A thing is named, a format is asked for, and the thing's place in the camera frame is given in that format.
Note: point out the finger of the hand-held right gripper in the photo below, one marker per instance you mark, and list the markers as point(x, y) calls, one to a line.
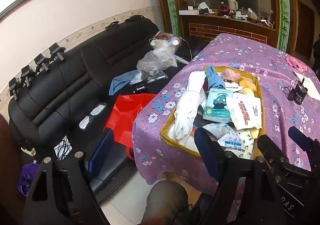
point(271, 151)
point(296, 136)

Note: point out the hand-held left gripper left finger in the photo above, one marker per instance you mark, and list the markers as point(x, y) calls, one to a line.
point(100, 152)

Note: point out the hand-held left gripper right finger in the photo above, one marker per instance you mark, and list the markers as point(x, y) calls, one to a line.
point(206, 149)

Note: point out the white packet red print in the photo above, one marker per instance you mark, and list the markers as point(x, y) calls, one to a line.
point(242, 114)

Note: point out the white towel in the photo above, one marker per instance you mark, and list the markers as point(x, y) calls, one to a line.
point(187, 104)

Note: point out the yellow cardboard box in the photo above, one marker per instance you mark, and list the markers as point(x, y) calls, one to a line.
point(260, 94)

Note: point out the pale yellow towel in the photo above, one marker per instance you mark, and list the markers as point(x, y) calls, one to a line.
point(246, 92)

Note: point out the blue towel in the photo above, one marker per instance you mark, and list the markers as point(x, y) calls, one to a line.
point(212, 77)

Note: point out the white blue patterned packet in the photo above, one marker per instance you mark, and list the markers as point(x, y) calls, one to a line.
point(220, 129)

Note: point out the lemon print packet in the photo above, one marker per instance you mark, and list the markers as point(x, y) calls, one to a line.
point(247, 146)

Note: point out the white packet blue label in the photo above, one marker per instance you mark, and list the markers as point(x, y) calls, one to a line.
point(231, 142)

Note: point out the white flat packet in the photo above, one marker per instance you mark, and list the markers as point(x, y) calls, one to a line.
point(85, 121)
point(98, 109)

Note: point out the black device with antenna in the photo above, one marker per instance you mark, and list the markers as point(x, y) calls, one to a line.
point(297, 92)

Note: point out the cartoon tissue packet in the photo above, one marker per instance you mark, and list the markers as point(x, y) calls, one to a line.
point(217, 107)

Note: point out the red plastic bag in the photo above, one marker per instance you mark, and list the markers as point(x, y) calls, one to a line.
point(125, 114)

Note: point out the white paper sheet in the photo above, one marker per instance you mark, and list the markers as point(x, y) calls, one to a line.
point(311, 87)

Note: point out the person's leg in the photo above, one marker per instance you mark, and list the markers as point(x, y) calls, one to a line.
point(165, 202)

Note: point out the pink cloth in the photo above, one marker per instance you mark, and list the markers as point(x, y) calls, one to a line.
point(297, 63)

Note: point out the grey blue cloth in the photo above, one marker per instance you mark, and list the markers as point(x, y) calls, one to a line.
point(120, 82)

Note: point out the small black box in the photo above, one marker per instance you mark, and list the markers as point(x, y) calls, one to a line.
point(140, 88)

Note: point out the pink plush toy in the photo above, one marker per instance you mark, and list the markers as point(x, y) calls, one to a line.
point(231, 74)

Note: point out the purple cloth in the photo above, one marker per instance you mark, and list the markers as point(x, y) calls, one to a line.
point(25, 180)

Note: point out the black leather sofa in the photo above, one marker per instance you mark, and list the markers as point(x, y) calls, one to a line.
point(75, 69)

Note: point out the large clear plastic bag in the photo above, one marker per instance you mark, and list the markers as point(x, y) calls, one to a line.
point(157, 59)

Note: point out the black handheld device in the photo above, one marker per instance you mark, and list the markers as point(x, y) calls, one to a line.
point(14, 87)
point(26, 76)
point(41, 62)
point(57, 52)

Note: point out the wooden door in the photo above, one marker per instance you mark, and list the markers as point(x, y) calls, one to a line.
point(305, 29)

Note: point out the clear bag of bottles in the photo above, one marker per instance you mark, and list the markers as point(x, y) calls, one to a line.
point(165, 41)

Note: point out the wooden cabinet with counter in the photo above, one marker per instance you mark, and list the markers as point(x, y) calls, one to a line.
point(225, 29)

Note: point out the small dark object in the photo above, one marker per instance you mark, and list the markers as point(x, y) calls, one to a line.
point(112, 25)

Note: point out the pile of counter clutter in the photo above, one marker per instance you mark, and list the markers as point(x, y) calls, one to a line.
point(247, 14)

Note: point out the white flat box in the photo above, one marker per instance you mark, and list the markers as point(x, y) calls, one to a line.
point(186, 10)

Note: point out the green tissue box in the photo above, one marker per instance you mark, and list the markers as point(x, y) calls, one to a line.
point(204, 8)

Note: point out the white jug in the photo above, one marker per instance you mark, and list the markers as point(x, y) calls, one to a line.
point(232, 2)

